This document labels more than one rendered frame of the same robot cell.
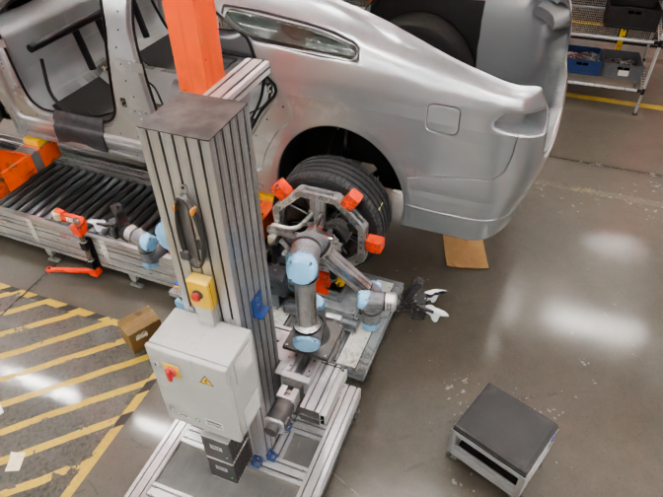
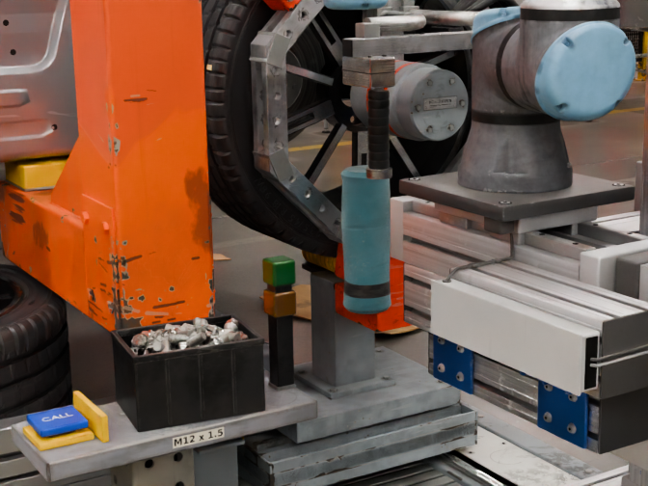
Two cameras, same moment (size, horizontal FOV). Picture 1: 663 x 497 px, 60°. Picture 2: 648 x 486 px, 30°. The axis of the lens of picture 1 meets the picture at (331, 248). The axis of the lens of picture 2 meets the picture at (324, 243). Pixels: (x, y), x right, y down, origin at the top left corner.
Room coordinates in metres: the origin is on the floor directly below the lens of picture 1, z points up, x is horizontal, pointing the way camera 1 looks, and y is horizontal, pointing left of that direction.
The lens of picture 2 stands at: (1.19, 1.97, 1.13)
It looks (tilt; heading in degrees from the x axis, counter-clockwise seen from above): 14 degrees down; 307
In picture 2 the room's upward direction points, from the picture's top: 1 degrees counter-clockwise
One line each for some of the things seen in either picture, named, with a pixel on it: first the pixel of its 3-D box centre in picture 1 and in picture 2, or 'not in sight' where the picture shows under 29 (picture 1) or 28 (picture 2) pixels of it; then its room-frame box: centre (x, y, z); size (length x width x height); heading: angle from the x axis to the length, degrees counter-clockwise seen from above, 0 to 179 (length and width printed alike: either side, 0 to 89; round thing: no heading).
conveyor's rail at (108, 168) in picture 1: (151, 180); not in sight; (3.83, 1.43, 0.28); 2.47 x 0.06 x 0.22; 67
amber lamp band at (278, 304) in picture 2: not in sight; (280, 302); (2.33, 0.56, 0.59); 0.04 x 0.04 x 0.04; 67
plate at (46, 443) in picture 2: not in sight; (58, 433); (2.47, 0.90, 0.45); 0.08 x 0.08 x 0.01; 67
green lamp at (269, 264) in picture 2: not in sight; (279, 271); (2.33, 0.56, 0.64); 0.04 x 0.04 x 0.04; 67
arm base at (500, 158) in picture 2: not in sight; (515, 145); (1.93, 0.55, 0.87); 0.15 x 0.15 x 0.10
